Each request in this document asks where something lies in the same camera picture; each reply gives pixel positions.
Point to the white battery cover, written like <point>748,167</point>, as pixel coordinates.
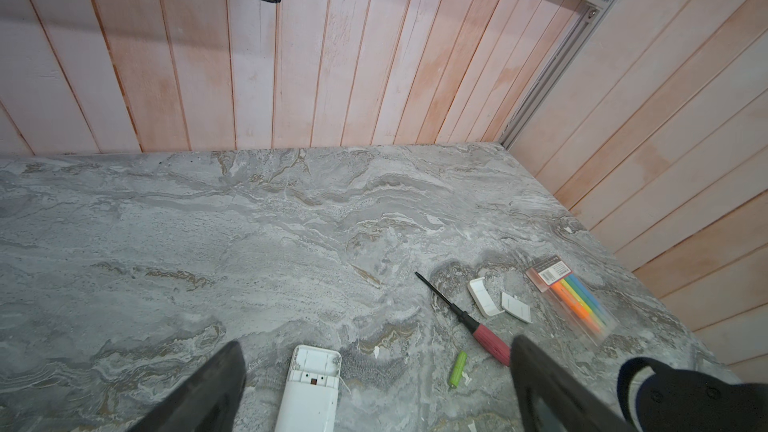
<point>483,299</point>

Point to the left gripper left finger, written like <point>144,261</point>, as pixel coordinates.
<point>207,401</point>

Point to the white remote control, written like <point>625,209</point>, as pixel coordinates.
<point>311,392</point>

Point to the red handled screwdriver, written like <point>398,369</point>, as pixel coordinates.
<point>488,340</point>

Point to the small white plastic piece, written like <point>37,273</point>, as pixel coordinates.
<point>516,308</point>

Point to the green battery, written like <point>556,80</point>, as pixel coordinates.
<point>457,372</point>

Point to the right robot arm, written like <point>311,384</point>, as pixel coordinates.
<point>656,397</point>

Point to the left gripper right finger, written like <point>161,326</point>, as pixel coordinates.
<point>550,399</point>

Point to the colored highlighter pack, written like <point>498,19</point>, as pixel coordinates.
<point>572,299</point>

